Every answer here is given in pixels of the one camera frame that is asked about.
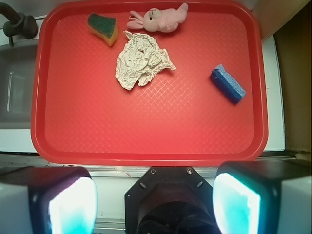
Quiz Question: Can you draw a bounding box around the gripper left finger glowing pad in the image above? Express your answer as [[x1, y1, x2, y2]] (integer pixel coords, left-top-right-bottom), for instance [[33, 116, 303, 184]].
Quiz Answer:
[[0, 166, 97, 234]]

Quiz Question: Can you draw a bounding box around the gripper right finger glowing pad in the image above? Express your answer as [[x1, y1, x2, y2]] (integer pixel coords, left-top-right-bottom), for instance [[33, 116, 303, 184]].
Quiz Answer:
[[213, 160, 312, 234]]

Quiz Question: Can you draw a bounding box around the blue sponge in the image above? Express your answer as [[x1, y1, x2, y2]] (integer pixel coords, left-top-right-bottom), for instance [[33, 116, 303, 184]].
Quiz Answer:
[[210, 64, 246, 104]]

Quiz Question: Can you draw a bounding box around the green and yellow sponge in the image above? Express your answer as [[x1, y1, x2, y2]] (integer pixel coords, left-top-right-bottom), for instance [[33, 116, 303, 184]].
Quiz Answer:
[[87, 13, 118, 47]]

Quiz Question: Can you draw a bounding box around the red plastic tray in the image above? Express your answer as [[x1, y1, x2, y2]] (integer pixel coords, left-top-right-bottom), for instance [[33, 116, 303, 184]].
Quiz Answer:
[[31, 0, 268, 166]]

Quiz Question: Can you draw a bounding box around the steel sink basin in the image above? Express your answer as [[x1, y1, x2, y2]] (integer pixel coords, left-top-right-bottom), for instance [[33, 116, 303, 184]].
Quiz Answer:
[[0, 44, 37, 130]]

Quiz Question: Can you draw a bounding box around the crumpled white paper towel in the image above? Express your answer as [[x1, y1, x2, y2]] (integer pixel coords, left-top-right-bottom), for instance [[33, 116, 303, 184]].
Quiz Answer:
[[115, 30, 176, 91]]

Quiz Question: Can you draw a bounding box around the dark metal faucet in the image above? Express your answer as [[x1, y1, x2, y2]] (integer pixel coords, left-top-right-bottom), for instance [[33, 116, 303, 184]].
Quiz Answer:
[[0, 2, 39, 47]]

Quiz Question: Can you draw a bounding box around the pink plush bunny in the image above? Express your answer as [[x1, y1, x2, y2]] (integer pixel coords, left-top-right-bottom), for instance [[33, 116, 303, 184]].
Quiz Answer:
[[127, 3, 189, 33]]

